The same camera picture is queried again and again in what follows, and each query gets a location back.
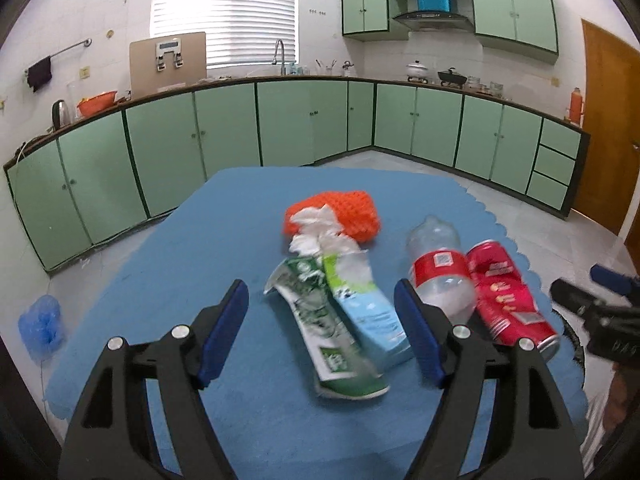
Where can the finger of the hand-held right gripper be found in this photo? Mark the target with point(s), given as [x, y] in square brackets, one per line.
[570, 294]
[610, 277]

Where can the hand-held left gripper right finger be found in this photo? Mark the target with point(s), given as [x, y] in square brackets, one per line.
[417, 330]

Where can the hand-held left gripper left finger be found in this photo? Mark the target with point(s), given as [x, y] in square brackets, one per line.
[225, 320]

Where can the light blue carton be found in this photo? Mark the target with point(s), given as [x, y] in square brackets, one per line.
[370, 315]

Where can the clear plastic bottle red label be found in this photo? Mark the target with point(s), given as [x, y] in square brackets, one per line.
[440, 270]

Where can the crushed red can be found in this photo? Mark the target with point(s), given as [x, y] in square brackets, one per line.
[505, 295]

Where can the dark green snack wrapper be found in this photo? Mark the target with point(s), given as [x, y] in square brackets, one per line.
[312, 310]

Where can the white tissue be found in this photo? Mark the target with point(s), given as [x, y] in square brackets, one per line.
[312, 225]

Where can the orange knitted cloth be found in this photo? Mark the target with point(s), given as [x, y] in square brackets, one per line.
[355, 210]

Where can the person's right forearm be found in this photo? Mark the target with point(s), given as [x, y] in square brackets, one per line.
[617, 400]

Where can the blue scalloped table mat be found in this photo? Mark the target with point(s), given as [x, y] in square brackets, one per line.
[200, 240]

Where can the person's white striped clothing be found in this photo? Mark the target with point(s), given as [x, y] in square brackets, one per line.
[595, 430]

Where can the green cabinet drawer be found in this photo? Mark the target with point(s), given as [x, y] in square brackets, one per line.
[548, 191]
[561, 135]
[555, 161]

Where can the row of green base cabinets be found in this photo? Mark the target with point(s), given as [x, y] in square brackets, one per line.
[165, 160]

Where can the red thermos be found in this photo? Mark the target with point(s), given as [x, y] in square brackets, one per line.
[577, 106]

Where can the blue plastic bag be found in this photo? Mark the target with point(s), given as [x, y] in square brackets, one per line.
[42, 325]

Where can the glass jar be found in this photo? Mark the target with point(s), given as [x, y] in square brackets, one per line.
[473, 84]
[496, 88]

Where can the black wok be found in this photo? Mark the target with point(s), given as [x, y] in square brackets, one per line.
[452, 78]

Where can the orange plastic basin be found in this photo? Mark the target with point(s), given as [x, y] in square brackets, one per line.
[97, 104]

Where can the brown cardboard board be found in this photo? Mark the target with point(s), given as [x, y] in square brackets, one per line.
[145, 75]

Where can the white cooking pot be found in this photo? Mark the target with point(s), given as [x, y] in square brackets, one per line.
[417, 70]

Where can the steel electric kettle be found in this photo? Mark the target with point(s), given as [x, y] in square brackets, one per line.
[61, 114]

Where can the metal faucet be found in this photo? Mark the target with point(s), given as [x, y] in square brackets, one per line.
[283, 62]

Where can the utensil holder cup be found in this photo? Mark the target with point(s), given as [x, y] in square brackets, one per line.
[326, 67]

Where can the white window blind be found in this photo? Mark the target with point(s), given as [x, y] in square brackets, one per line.
[220, 15]

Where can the range hood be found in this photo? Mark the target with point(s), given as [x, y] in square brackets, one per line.
[432, 21]

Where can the dark towel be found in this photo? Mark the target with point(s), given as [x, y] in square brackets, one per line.
[39, 74]

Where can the white plastic bracket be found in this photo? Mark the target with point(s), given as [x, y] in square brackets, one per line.
[169, 47]

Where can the row of green wall cabinets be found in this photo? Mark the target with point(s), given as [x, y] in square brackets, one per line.
[500, 15]

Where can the metal towel rail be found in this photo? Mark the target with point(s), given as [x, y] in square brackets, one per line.
[65, 51]

